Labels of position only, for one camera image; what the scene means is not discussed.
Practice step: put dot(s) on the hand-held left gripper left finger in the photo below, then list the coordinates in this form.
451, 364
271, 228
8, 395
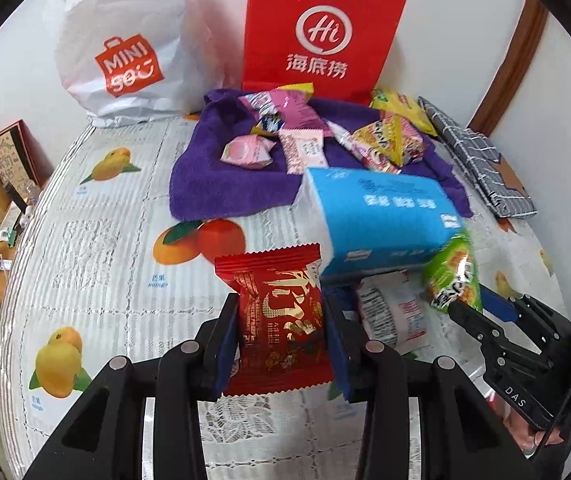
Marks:
225, 355

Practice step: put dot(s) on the large pink snack packet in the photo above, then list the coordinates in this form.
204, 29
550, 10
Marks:
295, 110

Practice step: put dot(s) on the purple cloth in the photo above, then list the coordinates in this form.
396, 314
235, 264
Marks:
225, 190

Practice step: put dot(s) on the yellow chips bag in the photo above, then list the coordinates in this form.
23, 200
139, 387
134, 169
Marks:
395, 102

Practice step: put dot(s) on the brown wooden door frame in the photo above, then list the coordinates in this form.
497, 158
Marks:
520, 60

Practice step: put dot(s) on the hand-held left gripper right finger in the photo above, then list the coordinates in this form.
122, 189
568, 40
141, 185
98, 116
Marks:
338, 360

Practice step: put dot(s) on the white plastic bag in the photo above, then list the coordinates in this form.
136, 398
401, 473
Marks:
155, 75

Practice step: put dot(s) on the person's right hand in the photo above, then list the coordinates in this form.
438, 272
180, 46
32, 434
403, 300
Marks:
525, 430

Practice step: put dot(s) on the blue tissue pack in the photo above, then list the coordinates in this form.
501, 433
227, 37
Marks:
380, 220

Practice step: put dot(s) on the striped stick packet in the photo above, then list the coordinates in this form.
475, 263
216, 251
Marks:
360, 152

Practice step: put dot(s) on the patterned box with red side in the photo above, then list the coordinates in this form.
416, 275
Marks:
15, 160

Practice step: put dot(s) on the white packet with red print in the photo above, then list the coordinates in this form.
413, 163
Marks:
390, 310

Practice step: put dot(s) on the grey checked pouch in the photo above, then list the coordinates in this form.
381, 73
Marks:
485, 170

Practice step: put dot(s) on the red paper bag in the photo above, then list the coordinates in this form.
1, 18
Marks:
275, 20

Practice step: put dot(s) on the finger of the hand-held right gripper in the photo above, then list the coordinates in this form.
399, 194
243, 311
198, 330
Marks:
498, 302
480, 332

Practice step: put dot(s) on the peach print candy packet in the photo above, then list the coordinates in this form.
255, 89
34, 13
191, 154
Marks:
248, 152

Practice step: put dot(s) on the green snack packet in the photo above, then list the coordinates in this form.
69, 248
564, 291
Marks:
453, 270

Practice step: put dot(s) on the pink white flat packet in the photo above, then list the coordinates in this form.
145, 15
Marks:
305, 152

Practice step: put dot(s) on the fruit print tablecloth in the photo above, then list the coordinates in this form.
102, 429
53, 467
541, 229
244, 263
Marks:
90, 260

